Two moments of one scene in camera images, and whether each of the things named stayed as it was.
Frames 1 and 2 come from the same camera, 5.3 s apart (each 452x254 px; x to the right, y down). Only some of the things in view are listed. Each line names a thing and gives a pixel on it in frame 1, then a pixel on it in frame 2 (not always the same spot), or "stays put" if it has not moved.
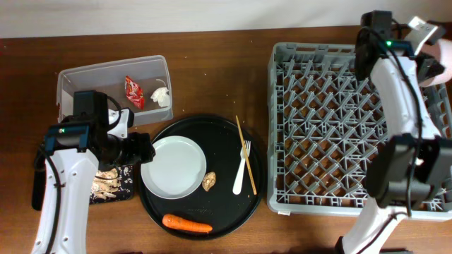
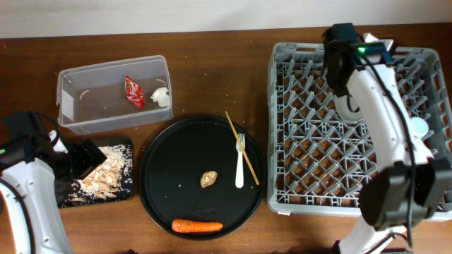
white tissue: (160, 96) stays put
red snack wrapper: (134, 92) stays put
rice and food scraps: (113, 184) stays put
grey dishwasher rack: (323, 122) stays put
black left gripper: (141, 150) to (87, 164)
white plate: (177, 170) to (342, 108)
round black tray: (205, 179) stays put
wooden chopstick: (245, 154) to (241, 148)
